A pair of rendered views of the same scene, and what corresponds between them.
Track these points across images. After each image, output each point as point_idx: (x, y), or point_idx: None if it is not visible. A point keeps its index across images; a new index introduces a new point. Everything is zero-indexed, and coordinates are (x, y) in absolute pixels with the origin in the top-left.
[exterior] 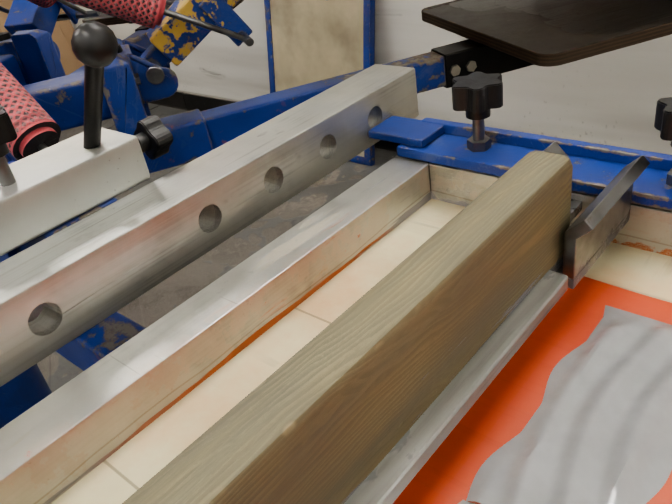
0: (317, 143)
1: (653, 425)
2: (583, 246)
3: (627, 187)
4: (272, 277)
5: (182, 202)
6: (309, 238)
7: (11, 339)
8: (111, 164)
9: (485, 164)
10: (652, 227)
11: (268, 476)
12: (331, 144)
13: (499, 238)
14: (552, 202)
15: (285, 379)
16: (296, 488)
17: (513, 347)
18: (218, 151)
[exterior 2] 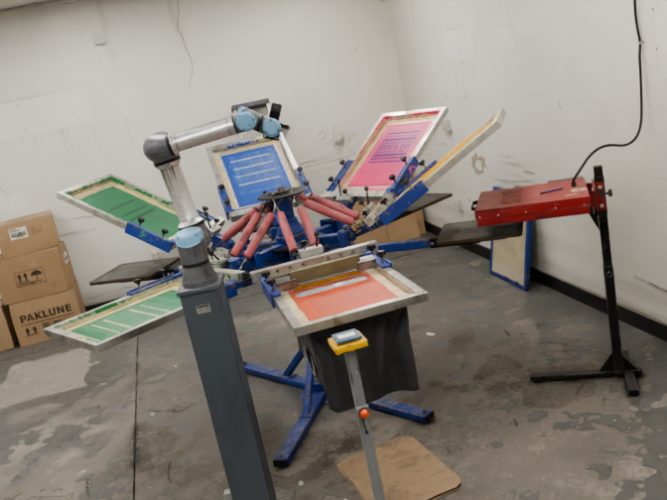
0: (350, 251)
1: (350, 282)
2: (360, 266)
3: (368, 260)
4: None
5: (324, 255)
6: None
7: (299, 266)
8: (318, 249)
9: None
10: (378, 268)
11: (308, 270)
12: (354, 252)
13: (341, 260)
14: (354, 259)
15: (313, 265)
16: (311, 273)
17: (342, 273)
18: (334, 250)
